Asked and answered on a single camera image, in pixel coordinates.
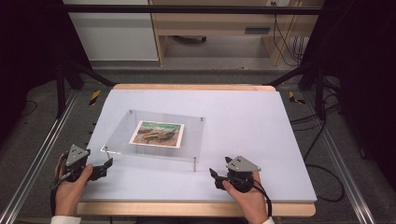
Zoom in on clear acrylic photo frame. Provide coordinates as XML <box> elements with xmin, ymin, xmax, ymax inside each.
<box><xmin>100</xmin><ymin>108</ymin><xmax>206</xmax><ymax>174</ymax></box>

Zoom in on thin black floor cable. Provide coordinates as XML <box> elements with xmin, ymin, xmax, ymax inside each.
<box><xmin>18</xmin><ymin>99</ymin><xmax>39</xmax><ymax>119</ymax></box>

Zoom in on hand-held gripper cable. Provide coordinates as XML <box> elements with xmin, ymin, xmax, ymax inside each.
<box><xmin>49</xmin><ymin>152</ymin><xmax>69</xmax><ymax>217</ymax></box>
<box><xmin>245</xmin><ymin>177</ymin><xmax>273</xmax><ymax>217</ymax></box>

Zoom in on white cabinet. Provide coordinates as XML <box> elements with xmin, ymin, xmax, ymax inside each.
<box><xmin>63</xmin><ymin>0</ymin><xmax>160</xmax><ymax>63</ymax></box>

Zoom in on black floor cables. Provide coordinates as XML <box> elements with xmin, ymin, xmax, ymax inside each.
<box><xmin>289</xmin><ymin>77</ymin><xmax>347</xmax><ymax>203</ymax></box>

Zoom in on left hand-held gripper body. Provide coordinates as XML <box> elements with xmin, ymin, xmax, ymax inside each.
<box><xmin>63</xmin><ymin>144</ymin><xmax>95</xmax><ymax>183</ymax></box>

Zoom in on pale lavender table mat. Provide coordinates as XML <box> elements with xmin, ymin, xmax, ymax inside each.
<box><xmin>79</xmin><ymin>89</ymin><xmax>318</xmax><ymax>203</ymax></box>

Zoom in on black curtain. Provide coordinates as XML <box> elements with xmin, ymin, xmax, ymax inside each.
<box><xmin>298</xmin><ymin>0</ymin><xmax>396</xmax><ymax>190</ymax></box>
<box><xmin>0</xmin><ymin>0</ymin><xmax>92</xmax><ymax>148</ymax></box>

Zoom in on left hand-held gripper cable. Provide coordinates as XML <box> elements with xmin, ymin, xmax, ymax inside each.
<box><xmin>49</xmin><ymin>152</ymin><xmax>69</xmax><ymax>217</ymax></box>

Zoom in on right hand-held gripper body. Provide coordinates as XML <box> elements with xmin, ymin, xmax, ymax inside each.
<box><xmin>223</xmin><ymin>155</ymin><xmax>262</xmax><ymax>193</ymax></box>

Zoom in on light wooden desk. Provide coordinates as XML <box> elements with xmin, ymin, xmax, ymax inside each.
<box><xmin>148</xmin><ymin>0</ymin><xmax>325</xmax><ymax>67</ymax></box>

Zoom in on black horizontal frame bar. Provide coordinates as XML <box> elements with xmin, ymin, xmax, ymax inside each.
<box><xmin>64</xmin><ymin>4</ymin><xmax>325</xmax><ymax>16</ymax></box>

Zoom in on black metal stand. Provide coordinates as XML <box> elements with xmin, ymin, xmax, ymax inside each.
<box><xmin>264</xmin><ymin>60</ymin><xmax>329</xmax><ymax>121</ymax></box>
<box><xmin>54</xmin><ymin>60</ymin><xmax>117</xmax><ymax>119</ymax></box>

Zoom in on aluminium floor rail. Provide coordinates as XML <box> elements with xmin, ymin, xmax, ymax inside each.
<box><xmin>0</xmin><ymin>89</ymin><xmax>79</xmax><ymax>224</ymax></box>
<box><xmin>302</xmin><ymin>90</ymin><xmax>377</xmax><ymax>224</ymax></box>

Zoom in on right hand-held gripper cable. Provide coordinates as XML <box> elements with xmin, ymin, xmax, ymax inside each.
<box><xmin>245</xmin><ymin>177</ymin><xmax>273</xmax><ymax>217</ymax></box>

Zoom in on grey desk label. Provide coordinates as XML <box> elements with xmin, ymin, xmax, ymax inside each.
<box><xmin>244</xmin><ymin>26</ymin><xmax>272</xmax><ymax>35</ymax></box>

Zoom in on beach boats picture print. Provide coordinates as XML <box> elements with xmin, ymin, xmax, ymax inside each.
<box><xmin>128</xmin><ymin>119</ymin><xmax>185</xmax><ymax>149</ymax></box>

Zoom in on person's right hand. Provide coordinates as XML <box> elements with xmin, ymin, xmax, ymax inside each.
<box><xmin>221</xmin><ymin>172</ymin><xmax>270</xmax><ymax>224</ymax></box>

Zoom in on person's left hand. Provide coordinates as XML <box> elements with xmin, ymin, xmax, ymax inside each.
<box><xmin>54</xmin><ymin>154</ymin><xmax>94</xmax><ymax>217</ymax></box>

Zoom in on hanging cables under desk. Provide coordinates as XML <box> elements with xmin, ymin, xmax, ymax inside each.
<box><xmin>271</xmin><ymin>1</ymin><xmax>310</xmax><ymax>67</ymax></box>

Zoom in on wooden table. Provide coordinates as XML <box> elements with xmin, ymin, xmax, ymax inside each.
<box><xmin>77</xmin><ymin>83</ymin><xmax>317</xmax><ymax>218</ymax></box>

